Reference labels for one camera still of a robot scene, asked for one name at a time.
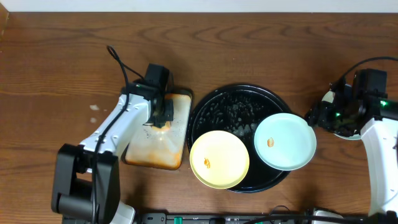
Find green and yellow sponge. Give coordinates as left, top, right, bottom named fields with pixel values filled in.
left=152, top=121, right=171, bottom=131

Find mint green plate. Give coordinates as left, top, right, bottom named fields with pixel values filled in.
left=254, top=113, right=317, bottom=171
left=321, top=90, right=362, bottom=141

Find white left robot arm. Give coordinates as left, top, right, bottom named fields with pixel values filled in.
left=51, top=82, right=172, bottom=223

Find rectangular soapy baking tray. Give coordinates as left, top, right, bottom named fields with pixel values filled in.
left=121, top=89, right=193, bottom=170

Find round black tray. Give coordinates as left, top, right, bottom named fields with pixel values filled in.
left=186, top=84, right=292, bottom=193

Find pale yellow plate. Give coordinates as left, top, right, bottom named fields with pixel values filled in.
left=190, top=131, right=250, bottom=189

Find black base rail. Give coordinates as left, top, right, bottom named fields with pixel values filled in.
left=61, top=205, right=367, bottom=224

